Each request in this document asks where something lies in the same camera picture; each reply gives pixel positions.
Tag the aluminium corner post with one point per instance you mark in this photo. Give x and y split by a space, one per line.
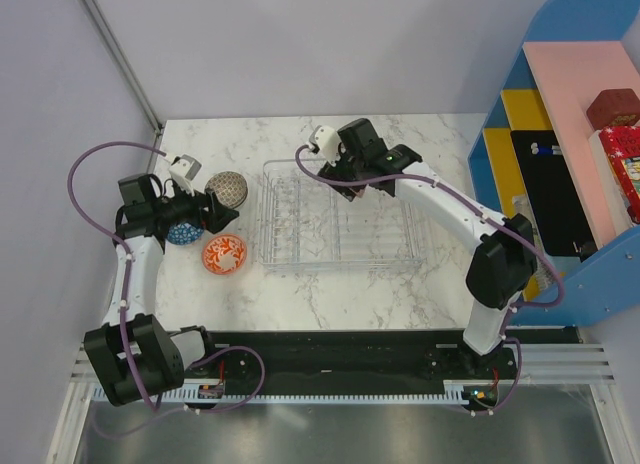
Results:
119 58

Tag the black board with markers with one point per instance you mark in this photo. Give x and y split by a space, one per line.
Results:
557 210

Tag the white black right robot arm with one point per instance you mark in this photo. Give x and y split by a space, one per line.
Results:
503 261

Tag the dark red box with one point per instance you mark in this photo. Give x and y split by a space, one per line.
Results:
614 108

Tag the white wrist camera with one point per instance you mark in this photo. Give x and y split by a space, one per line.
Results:
183 171
325 140

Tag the orange white floral bowl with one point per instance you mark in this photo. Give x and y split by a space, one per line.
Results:
224 254

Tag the aluminium rail frame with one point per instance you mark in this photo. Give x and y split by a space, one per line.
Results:
565 408

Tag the blue triangle pattern bowl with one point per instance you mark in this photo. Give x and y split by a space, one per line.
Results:
184 234

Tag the brown lattice pattern bowl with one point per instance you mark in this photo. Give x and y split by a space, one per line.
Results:
230 188

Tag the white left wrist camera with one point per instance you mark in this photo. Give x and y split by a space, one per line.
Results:
183 171

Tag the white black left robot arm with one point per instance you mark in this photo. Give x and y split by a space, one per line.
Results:
132 355

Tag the white slotted cable duct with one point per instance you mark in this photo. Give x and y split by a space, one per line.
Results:
280 391

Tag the blue toy shelf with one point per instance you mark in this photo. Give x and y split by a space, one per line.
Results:
571 51

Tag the red christmas tin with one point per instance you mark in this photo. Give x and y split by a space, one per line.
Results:
621 146

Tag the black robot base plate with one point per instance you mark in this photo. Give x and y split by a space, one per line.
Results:
382 360

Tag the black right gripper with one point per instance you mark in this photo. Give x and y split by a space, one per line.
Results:
334 173

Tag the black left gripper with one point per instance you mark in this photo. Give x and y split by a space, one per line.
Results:
215 218

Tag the clear wire dish rack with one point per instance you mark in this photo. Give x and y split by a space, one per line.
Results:
307 226

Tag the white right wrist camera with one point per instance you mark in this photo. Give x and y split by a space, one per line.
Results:
325 140

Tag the red floral pattern bowl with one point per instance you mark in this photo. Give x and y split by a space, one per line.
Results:
354 192

